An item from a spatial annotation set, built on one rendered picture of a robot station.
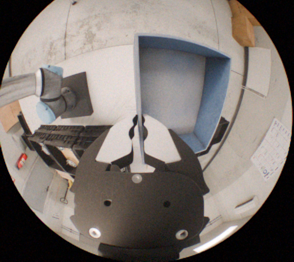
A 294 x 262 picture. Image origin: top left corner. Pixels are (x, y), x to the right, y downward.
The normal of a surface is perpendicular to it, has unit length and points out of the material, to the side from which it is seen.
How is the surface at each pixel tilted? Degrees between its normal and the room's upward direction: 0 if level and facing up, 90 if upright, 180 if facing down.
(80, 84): 4
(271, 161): 90
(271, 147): 90
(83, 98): 4
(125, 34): 0
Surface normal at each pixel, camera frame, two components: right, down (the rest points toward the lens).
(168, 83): 0.14, 0.48
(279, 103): -0.99, 0.08
